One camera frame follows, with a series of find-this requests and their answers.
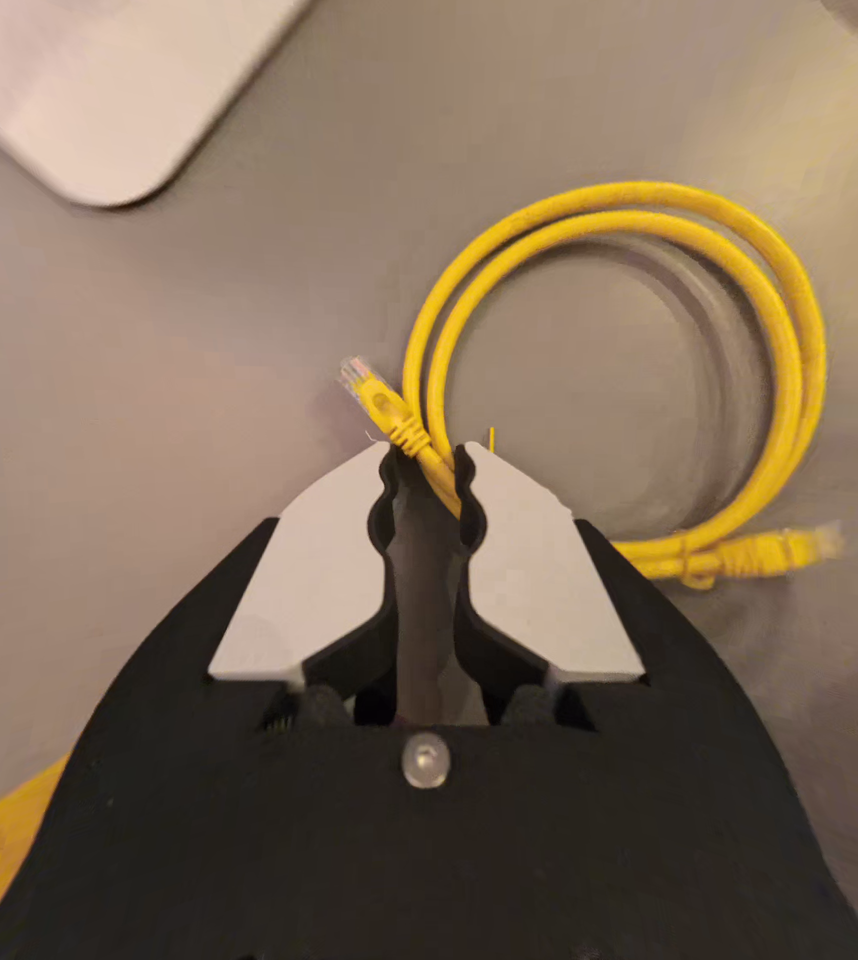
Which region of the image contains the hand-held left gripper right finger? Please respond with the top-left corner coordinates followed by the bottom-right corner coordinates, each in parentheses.
top-left (453, 441), bottom-right (644, 725)

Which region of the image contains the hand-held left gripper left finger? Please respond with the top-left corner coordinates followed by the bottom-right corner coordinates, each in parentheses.
top-left (207, 441), bottom-right (402, 725)

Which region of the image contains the yellow ethernet cable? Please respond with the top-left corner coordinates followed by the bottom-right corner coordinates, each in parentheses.
top-left (337, 180), bottom-right (846, 590)

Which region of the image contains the white stand with clear legs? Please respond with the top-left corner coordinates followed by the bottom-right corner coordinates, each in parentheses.
top-left (0, 0), bottom-right (318, 210)

